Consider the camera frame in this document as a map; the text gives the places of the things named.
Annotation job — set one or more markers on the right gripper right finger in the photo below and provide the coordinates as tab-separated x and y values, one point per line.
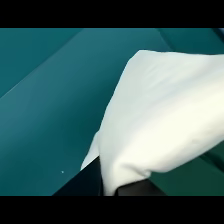
140	189

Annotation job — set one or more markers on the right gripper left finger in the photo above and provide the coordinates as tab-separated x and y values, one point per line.
83	183

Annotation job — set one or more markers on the cream polo shirt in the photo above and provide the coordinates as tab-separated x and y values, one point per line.
160	116

